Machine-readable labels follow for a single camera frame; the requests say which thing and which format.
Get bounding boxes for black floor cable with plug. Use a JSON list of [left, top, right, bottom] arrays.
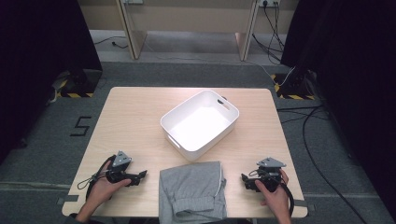
[[93, 35, 129, 50]]

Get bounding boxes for person's left hand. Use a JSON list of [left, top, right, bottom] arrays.
[[89, 161, 133, 205]]

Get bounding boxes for right hand-held gripper black cable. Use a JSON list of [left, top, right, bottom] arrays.
[[279, 182, 296, 217]]

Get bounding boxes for left hand-held gripper black cable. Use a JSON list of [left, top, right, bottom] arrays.
[[77, 154, 117, 201]]

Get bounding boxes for white wall socket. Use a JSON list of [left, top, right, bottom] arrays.
[[258, 0, 281, 8]]

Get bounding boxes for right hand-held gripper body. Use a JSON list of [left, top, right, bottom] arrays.
[[248, 157, 287, 192]]

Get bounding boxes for grey floor tape strip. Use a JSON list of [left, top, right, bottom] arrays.
[[293, 199, 316, 213]]

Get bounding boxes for black stand base striped tape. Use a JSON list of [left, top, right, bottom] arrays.
[[270, 69, 318, 101], [50, 68, 104, 99]]

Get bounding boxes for black curtain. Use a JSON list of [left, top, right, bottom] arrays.
[[0, 0, 104, 164], [280, 0, 396, 216]]

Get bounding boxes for person's right hand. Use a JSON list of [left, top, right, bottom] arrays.
[[254, 169, 291, 217]]

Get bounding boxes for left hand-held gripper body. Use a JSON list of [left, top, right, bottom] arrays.
[[105, 150, 140, 185]]

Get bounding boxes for bundle of black wall cables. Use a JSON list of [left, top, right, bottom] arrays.
[[251, 0, 286, 64]]

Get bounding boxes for white plastic basket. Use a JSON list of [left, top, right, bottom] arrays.
[[160, 89, 240, 162]]

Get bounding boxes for grey pants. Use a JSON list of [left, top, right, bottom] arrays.
[[158, 161, 228, 224]]

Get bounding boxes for hand-held gripper black cable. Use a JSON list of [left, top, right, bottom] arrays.
[[77, 154, 117, 201], [279, 182, 296, 217]]

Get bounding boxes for long black floor cable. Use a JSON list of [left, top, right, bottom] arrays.
[[276, 105, 369, 224]]

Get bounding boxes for beige wooden desk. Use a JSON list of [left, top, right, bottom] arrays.
[[77, 0, 301, 62]]

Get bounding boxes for thin white floor cable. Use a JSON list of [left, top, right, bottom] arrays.
[[145, 40, 297, 88]]

